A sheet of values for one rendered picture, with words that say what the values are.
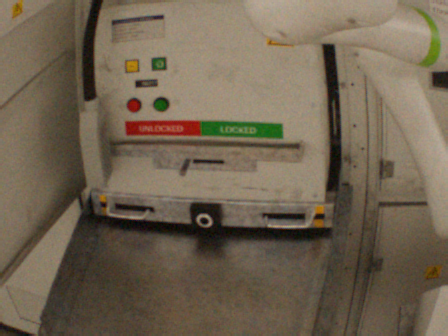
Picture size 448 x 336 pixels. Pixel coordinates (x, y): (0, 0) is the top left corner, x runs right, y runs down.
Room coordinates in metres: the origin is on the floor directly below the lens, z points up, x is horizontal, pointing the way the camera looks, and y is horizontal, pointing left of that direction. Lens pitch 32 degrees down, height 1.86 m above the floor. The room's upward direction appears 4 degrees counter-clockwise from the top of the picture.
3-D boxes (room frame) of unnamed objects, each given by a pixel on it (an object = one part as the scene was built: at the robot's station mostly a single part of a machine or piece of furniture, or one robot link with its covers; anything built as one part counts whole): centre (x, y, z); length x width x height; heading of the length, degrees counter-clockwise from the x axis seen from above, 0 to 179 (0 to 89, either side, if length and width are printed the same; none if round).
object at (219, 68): (1.41, 0.04, 1.15); 0.48 x 0.01 x 0.48; 78
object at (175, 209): (1.42, 0.04, 0.90); 0.54 x 0.05 x 0.06; 78
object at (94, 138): (1.38, 0.26, 1.09); 0.08 x 0.05 x 0.17; 168
